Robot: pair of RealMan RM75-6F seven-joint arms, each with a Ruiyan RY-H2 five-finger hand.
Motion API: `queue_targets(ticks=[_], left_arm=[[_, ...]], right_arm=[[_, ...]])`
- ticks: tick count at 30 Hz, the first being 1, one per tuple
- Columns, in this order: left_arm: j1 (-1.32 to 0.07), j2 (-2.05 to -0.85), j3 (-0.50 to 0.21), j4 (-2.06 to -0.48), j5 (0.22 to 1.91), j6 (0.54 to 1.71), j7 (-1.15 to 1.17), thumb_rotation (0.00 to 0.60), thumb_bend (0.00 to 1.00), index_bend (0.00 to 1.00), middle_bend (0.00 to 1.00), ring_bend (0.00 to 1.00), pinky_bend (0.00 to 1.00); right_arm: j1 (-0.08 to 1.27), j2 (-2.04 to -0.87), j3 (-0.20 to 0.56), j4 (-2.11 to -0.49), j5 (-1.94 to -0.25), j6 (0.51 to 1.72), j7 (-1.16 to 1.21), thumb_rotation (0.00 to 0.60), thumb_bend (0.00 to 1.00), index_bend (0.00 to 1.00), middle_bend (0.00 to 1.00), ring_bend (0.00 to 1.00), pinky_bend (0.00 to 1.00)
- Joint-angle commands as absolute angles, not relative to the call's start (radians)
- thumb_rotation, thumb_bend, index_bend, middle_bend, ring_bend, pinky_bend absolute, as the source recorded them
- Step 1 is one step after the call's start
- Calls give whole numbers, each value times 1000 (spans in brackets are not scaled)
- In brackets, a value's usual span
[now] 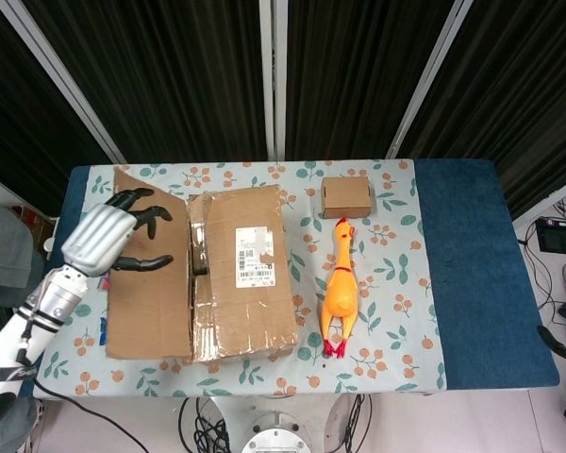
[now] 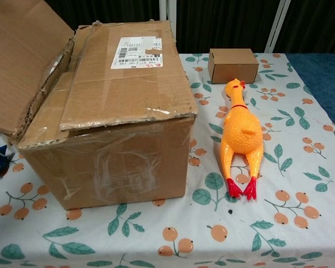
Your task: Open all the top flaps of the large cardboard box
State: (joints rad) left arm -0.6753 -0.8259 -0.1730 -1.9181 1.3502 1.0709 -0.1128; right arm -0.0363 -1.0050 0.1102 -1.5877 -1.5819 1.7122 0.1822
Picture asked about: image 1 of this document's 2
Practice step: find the blue fabric table cover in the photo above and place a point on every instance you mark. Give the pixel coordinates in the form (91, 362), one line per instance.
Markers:
(476, 259)

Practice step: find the white fruit print tablecloth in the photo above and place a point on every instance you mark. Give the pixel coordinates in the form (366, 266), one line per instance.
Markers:
(396, 283)

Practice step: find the black electronic device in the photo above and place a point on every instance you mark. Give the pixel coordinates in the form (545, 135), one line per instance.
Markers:
(559, 238)

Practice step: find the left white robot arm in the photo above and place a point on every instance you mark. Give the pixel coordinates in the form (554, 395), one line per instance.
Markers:
(9, 340)

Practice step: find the crumpled blue wrapper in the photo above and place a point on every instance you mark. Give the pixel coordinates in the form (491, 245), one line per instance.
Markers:
(104, 330)

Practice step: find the yellow rubber chicken toy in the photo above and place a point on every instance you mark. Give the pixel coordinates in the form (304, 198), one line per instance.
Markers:
(340, 292)

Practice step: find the person in grey clothes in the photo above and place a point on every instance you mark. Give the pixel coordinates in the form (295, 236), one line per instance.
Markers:
(4, 236)

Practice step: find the black pleated curtain panel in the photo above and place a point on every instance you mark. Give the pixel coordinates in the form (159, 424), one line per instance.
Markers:
(19, 118)
(358, 71)
(523, 94)
(170, 80)

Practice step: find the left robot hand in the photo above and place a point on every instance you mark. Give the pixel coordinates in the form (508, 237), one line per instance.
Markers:
(94, 240)

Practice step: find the purple product box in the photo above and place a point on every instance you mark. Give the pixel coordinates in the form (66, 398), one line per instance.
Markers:
(104, 282)

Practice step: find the large brown cardboard box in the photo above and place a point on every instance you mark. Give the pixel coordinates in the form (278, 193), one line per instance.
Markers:
(245, 307)

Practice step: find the white frame rail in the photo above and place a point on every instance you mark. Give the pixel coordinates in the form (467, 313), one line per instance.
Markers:
(547, 196)

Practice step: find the small brown cardboard box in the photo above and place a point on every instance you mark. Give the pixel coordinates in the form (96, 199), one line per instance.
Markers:
(346, 198)

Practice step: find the white screen frame post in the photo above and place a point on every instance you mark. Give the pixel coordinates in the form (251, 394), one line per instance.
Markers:
(429, 80)
(61, 80)
(273, 80)

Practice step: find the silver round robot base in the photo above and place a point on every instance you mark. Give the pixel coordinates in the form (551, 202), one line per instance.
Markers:
(276, 436)

